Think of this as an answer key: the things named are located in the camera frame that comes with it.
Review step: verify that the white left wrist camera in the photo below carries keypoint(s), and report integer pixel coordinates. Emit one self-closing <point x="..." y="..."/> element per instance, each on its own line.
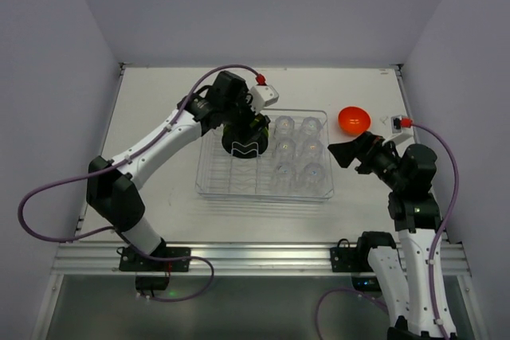
<point x="262" y="96"/>

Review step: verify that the clear plastic dish rack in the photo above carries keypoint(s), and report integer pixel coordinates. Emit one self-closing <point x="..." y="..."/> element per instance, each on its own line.
<point x="221" y="175"/>

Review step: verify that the orange plastic bowl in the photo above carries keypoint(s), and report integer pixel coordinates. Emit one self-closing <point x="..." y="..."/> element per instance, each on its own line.
<point x="354" y="121"/>

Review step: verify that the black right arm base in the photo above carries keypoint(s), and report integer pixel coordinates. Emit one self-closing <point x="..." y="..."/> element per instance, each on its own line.
<point x="344" y="257"/>

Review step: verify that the black plate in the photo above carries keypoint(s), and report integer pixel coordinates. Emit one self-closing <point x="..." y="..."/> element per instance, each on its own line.
<point x="251" y="149"/>

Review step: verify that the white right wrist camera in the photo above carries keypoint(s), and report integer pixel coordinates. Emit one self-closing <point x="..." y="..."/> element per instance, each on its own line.
<point x="401" y="130"/>

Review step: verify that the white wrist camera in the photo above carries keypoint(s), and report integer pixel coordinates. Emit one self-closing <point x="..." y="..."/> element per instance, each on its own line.
<point x="401" y="130"/>
<point x="262" y="96"/>

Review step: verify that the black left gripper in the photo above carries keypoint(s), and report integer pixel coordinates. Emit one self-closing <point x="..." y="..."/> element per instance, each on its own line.
<point x="247" y="133"/>

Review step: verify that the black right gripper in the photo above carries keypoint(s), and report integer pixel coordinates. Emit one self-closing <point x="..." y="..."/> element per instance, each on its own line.
<point x="365" y="153"/>

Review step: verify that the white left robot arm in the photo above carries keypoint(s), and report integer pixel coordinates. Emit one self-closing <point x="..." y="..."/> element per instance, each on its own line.
<point x="114" y="184"/>

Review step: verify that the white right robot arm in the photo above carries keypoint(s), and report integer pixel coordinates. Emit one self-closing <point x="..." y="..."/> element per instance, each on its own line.
<point x="408" y="269"/>

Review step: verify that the aluminium mounting rail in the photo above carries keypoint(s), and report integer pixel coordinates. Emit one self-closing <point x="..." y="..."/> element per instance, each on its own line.
<point x="229" y="259"/>

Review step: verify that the green plate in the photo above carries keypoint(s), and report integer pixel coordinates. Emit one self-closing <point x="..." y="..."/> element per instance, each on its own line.
<point x="248" y="130"/>

